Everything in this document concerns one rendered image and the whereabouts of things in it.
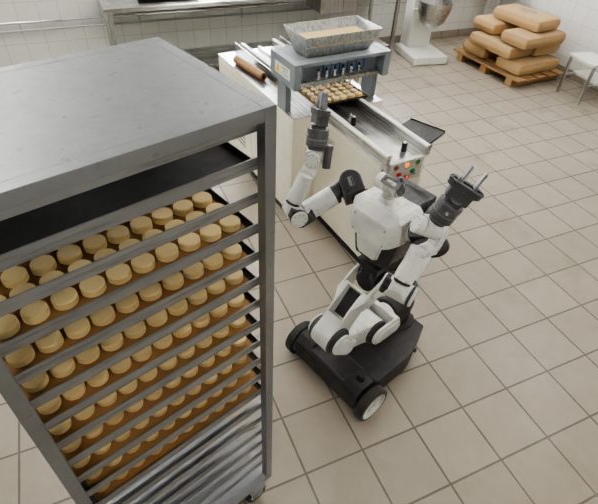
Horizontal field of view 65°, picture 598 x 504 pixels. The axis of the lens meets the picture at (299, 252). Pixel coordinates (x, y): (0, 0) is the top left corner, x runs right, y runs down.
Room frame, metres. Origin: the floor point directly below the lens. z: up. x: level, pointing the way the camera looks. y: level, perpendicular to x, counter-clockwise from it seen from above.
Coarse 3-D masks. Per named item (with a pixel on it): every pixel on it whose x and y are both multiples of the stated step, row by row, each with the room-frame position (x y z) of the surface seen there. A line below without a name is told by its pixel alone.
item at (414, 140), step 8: (272, 40) 4.17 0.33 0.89; (360, 104) 3.04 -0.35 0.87; (368, 104) 2.98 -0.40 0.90; (368, 112) 2.96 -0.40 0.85; (376, 112) 2.89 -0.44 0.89; (384, 120) 2.82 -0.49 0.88; (392, 120) 2.77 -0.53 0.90; (392, 128) 2.74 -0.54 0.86; (400, 128) 2.68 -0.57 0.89; (400, 136) 2.67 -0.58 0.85; (408, 136) 2.61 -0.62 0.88; (416, 136) 2.58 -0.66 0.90; (416, 144) 2.54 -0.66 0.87; (424, 144) 2.49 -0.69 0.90; (432, 144) 2.48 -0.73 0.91; (424, 152) 2.48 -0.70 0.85
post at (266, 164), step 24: (264, 144) 0.87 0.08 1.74; (264, 168) 0.87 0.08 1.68; (264, 192) 0.87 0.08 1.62; (264, 216) 0.87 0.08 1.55; (264, 240) 0.87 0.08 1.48; (264, 264) 0.87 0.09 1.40; (264, 288) 0.87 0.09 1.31; (264, 312) 0.87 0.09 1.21; (264, 336) 0.87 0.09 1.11; (264, 360) 0.87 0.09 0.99; (264, 384) 0.87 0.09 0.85; (264, 408) 0.87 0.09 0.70; (264, 432) 0.87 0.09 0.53; (264, 456) 0.88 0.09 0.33
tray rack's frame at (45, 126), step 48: (144, 48) 1.15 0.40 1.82; (0, 96) 0.85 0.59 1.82; (48, 96) 0.86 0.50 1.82; (96, 96) 0.87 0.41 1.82; (144, 96) 0.89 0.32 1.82; (192, 96) 0.90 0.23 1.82; (240, 96) 0.91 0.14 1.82; (0, 144) 0.67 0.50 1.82; (48, 144) 0.68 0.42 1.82; (96, 144) 0.69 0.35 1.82; (144, 144) 0.70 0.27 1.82; (192, 144) 0.75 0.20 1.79; (0, 192) 0.54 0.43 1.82; (48, 192) 0.58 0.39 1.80; (0, 384) 0.46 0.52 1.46; (48, 432) 0.49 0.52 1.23; (144, 480) 0.83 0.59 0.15
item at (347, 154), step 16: (336, 112) 2.97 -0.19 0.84; (352, 112) 2.98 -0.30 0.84; (336, 128) 2.74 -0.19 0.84; (368, 128) 2.76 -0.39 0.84; (384, 128) 2.78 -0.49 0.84; (336, 144) 2.72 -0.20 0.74; (352, 144) 2.58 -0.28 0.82; (384, 144) 2.57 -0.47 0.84; (400, 144) 2.58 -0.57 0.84; (336, 160) 2.70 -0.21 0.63; (352, 160) 2.56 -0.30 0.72; (368, 160) 2.43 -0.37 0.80; (320, 176) 2.85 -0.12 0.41; (336, 176) 2.69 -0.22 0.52; (368, 176) 2.41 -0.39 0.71; (336, 208) 2.65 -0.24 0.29; (336, 224) 2.63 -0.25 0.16; (352, 240) 2.46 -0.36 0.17; (352, 256) 2.48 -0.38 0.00
